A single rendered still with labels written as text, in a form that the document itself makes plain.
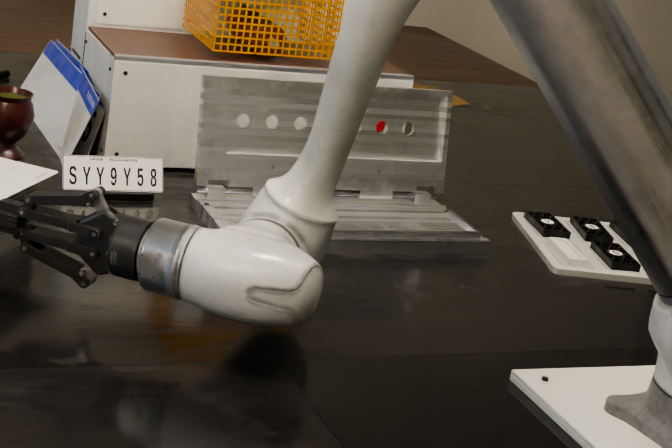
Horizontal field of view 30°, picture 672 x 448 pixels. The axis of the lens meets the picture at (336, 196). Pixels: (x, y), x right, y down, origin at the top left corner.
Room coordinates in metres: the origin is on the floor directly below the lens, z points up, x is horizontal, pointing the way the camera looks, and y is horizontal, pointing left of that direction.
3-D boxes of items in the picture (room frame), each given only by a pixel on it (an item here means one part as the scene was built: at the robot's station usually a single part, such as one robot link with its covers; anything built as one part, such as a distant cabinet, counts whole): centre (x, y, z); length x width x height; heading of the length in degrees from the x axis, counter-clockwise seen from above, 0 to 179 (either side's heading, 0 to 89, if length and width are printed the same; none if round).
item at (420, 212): (1.90, -0.01, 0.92); 0.44 x 0.21 x 0.04; 115
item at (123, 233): (1.41, 0.26, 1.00); 0.09 x 0.07 x 0.08; 77
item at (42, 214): (1.43, 0.32, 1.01); 0.11 x 0.04 x 0.01; 77
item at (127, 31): (2.34, 0.14, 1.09); 0.75 x 0.40 x 0.38; 115
